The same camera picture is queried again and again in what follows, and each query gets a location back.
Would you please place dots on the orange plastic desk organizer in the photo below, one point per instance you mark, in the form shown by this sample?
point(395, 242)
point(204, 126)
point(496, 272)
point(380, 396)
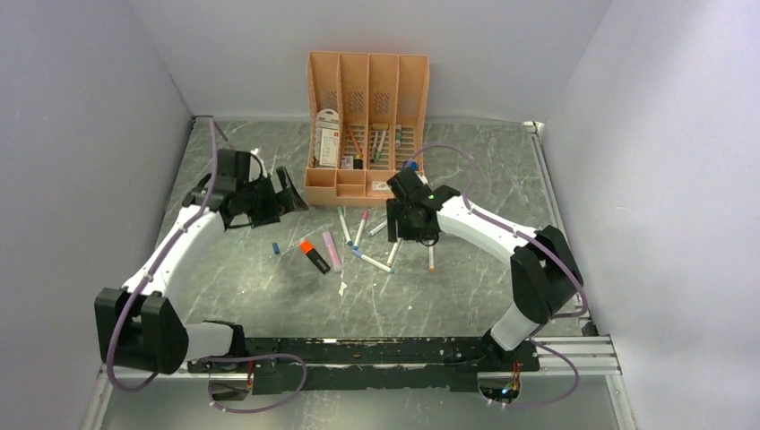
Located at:
point(381, 100)

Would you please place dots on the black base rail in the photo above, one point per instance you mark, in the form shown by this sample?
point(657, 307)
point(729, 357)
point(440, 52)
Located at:
point(283, 364)

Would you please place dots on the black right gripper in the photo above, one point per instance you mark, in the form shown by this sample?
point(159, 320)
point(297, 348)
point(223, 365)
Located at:
point(397, 228)

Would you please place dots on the white packaged item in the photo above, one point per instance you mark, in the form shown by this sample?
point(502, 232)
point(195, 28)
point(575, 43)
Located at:
point(328, 138)

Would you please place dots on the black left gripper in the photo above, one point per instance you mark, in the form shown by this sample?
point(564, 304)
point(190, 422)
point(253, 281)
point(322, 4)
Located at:
point(270, 215)

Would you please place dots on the pink highlighter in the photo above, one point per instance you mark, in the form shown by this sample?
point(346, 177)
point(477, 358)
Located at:
point(332, 251)

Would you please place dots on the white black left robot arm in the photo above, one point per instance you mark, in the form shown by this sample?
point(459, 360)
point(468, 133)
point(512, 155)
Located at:
point(137, 325)

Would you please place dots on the white pen dark grey cap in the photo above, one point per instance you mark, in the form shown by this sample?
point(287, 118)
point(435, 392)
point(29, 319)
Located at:
point(394, 252)

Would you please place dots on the white pen green cap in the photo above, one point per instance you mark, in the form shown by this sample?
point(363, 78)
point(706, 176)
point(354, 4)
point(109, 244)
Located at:
point(344, 226)

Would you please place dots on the orange black highlighter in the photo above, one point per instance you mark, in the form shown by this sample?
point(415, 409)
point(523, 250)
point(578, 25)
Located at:
point(314, 257)

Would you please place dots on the white eraser box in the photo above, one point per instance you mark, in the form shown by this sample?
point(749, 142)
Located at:
point(380, 186)

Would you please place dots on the white pen blue cap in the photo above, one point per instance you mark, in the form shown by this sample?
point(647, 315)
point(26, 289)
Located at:
point(372, 261)

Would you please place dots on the white pen pink cap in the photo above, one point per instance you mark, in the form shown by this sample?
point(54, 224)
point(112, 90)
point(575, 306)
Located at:
point(361, 229)

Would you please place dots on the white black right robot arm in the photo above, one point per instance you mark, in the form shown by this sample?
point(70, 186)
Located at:
point(544, 274)

